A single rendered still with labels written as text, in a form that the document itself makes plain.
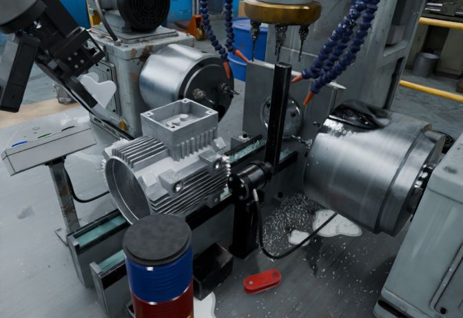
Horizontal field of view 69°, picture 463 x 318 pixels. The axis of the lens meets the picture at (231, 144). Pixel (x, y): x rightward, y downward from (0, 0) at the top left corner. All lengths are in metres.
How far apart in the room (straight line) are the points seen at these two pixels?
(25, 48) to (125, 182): 0.35
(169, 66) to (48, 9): 0.50
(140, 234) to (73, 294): 0.53
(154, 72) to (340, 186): 0.63
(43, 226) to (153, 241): 0.72
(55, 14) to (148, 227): 0.36
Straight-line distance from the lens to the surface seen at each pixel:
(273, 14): 0.77
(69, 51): 0.57
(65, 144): 0.80
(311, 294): 0.81
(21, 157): 0.78
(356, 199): 0.68
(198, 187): 0.67
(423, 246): 0.67
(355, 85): 0.99
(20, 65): 0.55
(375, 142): 0.67
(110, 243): 0.78
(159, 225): 0.32
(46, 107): 3.38
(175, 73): 0.97
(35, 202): 1.09
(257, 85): 1.02
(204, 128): 0.67
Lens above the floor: 1.44
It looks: 31 degrees down
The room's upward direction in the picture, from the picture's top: 3 degrees clockwise
